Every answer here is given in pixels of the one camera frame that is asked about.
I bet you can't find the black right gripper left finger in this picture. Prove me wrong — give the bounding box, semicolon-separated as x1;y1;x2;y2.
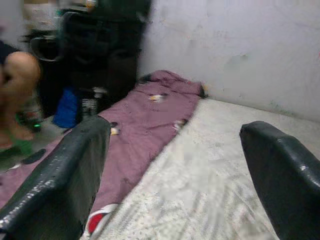
0;115;112;240

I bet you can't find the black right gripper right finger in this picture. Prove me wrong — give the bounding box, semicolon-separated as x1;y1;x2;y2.
239;121;320;240

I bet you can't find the person in black clothes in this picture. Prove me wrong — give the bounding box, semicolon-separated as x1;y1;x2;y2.
0;39;42;151

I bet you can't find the green plastic stool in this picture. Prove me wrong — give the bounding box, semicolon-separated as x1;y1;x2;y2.
0;112;35;171

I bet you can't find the black bag white lettering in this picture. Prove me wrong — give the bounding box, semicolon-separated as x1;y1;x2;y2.
79;86;108;117

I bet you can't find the white quilted mattress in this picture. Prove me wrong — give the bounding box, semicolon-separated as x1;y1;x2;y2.
82;98;320;240

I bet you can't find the mauve cartoon print blanket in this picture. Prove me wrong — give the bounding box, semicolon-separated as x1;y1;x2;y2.
0;69;208;233

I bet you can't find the blue bag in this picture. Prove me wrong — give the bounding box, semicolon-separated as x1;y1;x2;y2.
52;87;80;129

